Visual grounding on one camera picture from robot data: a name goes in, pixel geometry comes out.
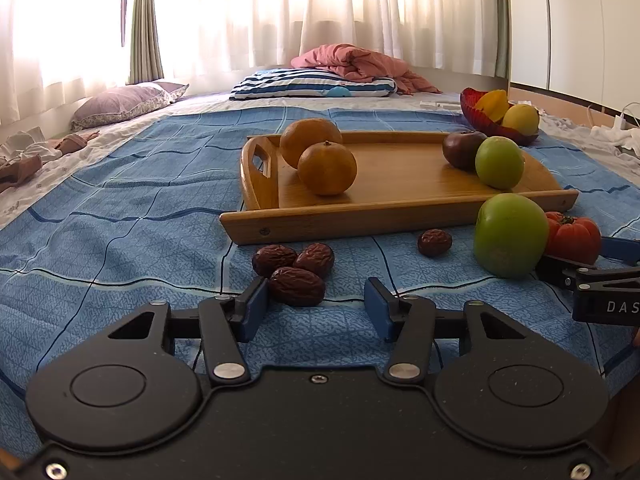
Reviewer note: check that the yellow mango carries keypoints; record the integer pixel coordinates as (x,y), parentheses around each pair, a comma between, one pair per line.
(521,119)

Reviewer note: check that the purple floral pillow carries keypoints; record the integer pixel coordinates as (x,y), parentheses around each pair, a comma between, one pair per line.
(120,105)

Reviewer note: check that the white crumpled clothes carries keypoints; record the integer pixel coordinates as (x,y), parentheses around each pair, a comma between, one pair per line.
(25,142)

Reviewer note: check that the white wardrobe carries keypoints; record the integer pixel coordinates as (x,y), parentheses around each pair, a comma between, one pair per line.
(575,20)

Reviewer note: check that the blue checked cloth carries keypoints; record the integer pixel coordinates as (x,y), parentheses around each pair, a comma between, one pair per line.
(125,240)

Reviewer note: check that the dark purple tomato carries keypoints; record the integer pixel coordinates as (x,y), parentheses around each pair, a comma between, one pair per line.
(460,150)

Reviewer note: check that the red glass bowl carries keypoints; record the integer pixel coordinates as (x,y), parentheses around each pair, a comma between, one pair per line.
(472,107)

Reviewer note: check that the green curtain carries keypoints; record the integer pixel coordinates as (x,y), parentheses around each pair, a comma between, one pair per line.
(502,15)
(145,20)

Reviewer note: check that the pink crumpled blanket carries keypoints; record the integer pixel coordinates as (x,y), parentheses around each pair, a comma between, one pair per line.
(360,62)

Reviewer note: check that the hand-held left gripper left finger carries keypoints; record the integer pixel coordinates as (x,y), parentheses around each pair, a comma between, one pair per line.
(252,310)

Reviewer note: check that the brown crumpled clothes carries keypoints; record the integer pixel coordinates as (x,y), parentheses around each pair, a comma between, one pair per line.
(20,170)

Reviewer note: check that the green apple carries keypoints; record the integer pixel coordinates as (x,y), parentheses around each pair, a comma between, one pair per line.
(510,235)
(500,162)

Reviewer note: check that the dried red date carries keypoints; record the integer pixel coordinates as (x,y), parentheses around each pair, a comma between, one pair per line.
(272,260)
(434,242)
(296,287)
(316,258)

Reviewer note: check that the long white box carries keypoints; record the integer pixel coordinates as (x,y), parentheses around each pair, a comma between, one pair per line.
(449,105)

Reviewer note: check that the small orange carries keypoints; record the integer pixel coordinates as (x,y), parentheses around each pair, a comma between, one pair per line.
(327,170)

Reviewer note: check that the large orange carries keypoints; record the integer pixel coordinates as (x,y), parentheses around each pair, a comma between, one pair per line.
(305,137)

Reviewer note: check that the white sheer curtain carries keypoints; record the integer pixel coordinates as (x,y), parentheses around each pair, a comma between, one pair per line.
(325,5)

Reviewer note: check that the blue white striped pillow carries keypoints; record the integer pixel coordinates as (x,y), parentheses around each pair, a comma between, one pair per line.
(300,85)

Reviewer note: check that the wooden bed frame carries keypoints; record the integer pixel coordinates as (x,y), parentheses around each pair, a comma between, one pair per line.
(555,100)

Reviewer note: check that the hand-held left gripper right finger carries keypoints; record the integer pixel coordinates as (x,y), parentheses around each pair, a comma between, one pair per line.
(380,310)

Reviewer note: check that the grey bed sheet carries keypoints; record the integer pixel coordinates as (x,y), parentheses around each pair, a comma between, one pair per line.
(65,165)

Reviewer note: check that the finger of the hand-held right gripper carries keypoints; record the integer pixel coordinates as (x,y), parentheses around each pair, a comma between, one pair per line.
(555,270)
(622,251)

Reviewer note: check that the ribbed red tomato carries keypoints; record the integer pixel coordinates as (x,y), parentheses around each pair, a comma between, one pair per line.
(575,240)

